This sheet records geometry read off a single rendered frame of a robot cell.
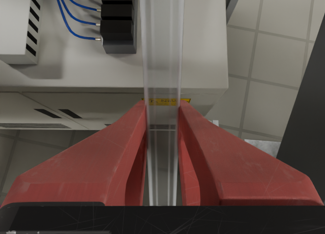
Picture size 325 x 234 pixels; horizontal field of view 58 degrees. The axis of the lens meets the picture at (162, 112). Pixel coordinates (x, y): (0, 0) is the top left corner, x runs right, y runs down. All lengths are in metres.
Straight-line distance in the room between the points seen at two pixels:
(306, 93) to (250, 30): 1.06
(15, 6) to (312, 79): 0.44
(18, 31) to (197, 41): 0.28
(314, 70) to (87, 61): 0.38
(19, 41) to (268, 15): 1.01
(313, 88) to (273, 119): 0.98
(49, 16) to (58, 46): 0.06
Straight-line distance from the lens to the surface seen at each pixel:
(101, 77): 0.49
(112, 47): 0.47
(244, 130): 1.12
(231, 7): 0.65
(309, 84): 0.19
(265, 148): 1.13
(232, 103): 1.13
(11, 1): 0.53
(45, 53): 0.53
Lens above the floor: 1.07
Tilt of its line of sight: 79 degrees down
